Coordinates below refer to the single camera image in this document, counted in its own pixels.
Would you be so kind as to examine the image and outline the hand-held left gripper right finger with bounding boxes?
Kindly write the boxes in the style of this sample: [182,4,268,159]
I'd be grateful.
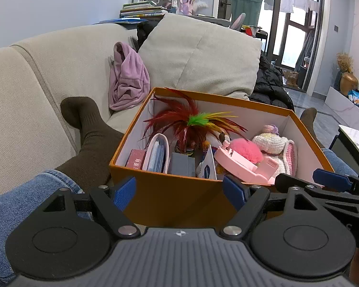
[218,174,314,240]

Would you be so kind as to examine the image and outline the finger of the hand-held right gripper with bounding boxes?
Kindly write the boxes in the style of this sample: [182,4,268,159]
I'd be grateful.
[313,168,359,193]
[275,172,359,213]

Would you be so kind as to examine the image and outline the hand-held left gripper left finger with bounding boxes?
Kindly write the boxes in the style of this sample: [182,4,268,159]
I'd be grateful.
[33,176,141,240]

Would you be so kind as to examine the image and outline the pink selfie stick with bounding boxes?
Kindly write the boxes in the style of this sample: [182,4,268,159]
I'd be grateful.
[214,142,279,185]

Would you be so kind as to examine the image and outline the maroon card box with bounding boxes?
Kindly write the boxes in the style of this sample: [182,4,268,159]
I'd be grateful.
[125,149,146,170]

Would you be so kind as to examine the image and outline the white packet with blue mark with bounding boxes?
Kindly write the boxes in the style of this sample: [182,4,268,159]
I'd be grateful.
[196,146,218,180]

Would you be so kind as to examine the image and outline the white crochet bunny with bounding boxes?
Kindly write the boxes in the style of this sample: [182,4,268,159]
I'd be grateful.
[251,124,298,176]

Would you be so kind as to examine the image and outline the pink plush peach keychain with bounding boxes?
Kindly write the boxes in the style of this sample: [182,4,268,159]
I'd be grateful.
[229,139,264,164]

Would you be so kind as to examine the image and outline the orange cardboard box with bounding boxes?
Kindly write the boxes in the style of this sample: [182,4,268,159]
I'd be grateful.
[108,87,336,231]

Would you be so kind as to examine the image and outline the pink paper cup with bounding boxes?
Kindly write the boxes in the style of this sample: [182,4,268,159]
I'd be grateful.
[144,133,170,174]

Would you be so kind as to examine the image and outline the plush dog toy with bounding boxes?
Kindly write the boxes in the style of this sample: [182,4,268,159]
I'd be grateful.
[205,130,231,151]

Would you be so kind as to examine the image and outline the grey gift box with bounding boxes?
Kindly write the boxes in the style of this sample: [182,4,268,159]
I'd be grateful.
[168,152,197,177]

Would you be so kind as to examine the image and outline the red feather shuttlecock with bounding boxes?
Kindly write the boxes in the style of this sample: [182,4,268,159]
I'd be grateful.
[142,88,247,156]

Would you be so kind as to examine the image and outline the white coffee table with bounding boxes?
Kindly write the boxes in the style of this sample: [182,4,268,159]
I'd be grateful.
[329,124,359,175]

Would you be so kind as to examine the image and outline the person's left leg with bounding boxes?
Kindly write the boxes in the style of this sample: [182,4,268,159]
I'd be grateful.
[0,96,126,284]

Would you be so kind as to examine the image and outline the person's leg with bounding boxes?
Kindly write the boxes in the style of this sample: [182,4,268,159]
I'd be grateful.
[0,96,126,284]
[300,108,359,177]

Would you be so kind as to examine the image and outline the person's right leg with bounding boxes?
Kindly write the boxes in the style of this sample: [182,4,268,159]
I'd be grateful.
[300,108,359,177]

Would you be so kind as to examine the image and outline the white cabinet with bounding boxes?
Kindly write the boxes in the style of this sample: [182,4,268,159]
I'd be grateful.
[325,86,359,126]

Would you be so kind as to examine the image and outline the gold vase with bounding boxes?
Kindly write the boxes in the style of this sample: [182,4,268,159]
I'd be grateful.
[339,72,359,96]

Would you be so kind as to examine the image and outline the black puffer jacket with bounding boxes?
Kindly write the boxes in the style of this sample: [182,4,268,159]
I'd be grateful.
[249,49,295,110]

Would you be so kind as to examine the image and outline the brown boots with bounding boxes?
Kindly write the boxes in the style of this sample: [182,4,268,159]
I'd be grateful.
[284,71,299,88]

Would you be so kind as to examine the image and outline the purple cloth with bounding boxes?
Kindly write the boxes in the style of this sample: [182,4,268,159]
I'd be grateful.
[108,42,151,111]

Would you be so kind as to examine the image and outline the dried flowers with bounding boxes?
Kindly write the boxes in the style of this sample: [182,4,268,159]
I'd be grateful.
[336,52,354,73]

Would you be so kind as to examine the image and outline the beige sofa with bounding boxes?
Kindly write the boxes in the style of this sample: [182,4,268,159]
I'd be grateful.
[0,24,258,201]

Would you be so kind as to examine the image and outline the beige cushion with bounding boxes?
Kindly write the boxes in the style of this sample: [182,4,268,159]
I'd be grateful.
[138,12,263,100]

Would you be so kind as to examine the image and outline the black metal rack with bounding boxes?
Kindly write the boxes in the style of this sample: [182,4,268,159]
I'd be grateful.
[242,25,270,56]

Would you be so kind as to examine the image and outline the dark cloth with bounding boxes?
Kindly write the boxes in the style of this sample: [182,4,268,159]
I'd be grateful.
[137,20,160,48]

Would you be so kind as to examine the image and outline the grey pink chair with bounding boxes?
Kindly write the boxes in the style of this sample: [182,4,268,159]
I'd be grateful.
[230,12,246,30]

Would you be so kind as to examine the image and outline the blue folder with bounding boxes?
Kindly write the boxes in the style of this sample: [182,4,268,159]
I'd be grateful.
[100,18,148,25]

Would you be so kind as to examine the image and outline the grey desk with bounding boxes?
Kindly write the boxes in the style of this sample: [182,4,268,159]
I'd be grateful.
[179,13,231,27]

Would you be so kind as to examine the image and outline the hanging laundry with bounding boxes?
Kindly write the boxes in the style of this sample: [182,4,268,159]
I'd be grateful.
[263,0,319,14]

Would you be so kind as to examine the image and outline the stack of books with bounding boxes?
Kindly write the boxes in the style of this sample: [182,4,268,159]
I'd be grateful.
[120,0,166,18]

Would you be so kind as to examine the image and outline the purple toy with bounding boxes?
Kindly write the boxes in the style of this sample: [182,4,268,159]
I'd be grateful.
[176,0,210,15]

